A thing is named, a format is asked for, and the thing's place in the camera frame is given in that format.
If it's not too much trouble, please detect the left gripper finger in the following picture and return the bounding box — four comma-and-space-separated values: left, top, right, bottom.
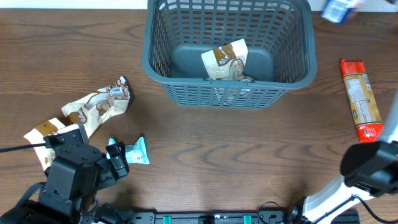
106, 144, 118, 157
114, 142, 129, 174

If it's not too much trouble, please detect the beige snack bag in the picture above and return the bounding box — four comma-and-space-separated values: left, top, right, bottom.
62, 77, 131, 137
201, 39, 254, 82
24, 118, 65, 170

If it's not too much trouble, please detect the grey plastic basket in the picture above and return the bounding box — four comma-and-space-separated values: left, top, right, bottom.
142, 0, 317, 109

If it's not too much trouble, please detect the blue Kleenex tissue pack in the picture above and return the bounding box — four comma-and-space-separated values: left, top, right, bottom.
320, 0, 359, 24

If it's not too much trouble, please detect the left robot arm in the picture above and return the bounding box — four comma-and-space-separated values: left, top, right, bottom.
1, 142, 133, 223

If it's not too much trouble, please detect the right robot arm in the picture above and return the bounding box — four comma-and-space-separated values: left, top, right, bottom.
292, 98, 397, 223

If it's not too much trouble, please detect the teal snack packet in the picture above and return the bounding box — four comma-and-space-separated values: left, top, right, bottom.
125, 135, 150, 165

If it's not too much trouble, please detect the red spaghetti packet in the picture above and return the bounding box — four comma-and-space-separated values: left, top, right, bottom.
340, 59, 384, 142

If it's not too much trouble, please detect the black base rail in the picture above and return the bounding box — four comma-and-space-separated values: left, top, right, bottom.
82, 203, 361, 224

